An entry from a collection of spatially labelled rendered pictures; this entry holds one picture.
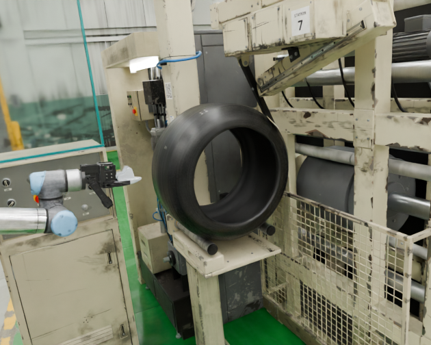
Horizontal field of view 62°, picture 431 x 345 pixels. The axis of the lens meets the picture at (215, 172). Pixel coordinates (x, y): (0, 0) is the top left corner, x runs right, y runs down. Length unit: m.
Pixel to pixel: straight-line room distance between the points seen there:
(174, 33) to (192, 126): 0.51
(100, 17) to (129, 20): 0.73
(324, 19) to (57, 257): 1.56
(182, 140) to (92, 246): 0.88
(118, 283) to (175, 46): 1.25
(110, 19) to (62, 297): 9.03
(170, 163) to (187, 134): 0.12
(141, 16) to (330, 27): 9.52
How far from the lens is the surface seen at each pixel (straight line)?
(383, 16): 1.33
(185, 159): 1.29
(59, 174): 1.29
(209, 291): 1.99
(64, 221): 1.16
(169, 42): 1.66
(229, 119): 1.35
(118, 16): 10.55
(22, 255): 1.95
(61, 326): 2.14
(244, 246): 1.66
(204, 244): 1.46
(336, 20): 1.32
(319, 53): 1.43
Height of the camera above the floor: 1.55
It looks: 15 degrees down
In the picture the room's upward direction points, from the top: 5 degrees counter-clockwise
